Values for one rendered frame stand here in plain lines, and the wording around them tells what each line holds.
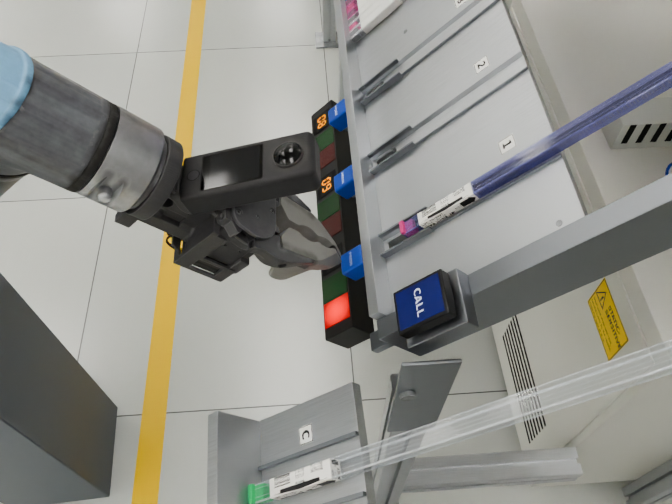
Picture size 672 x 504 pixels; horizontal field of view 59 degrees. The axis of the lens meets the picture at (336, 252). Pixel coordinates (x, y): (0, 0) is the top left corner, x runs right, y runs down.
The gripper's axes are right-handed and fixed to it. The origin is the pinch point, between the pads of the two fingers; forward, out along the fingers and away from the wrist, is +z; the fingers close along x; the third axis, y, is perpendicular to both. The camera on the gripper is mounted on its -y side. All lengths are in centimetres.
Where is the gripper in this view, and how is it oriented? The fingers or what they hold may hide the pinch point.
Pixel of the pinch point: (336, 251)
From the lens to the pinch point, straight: 59.2
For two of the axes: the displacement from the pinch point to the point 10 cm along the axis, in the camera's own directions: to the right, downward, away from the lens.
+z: 7.0, 3.6, 6.1
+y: -7.1, 4.4, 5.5
